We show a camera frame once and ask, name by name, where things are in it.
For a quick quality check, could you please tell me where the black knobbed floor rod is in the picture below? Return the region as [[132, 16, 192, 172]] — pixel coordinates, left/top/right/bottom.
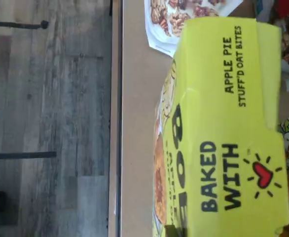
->
[[0, 19, 49, 30]]

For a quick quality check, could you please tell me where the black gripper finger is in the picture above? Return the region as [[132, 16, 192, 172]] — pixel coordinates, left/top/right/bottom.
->
[[166, 218, 188, 237]]

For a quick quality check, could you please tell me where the brown cardboard shelf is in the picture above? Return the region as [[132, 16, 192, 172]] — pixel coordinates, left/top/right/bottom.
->
[[108, 0, 289, 237]]

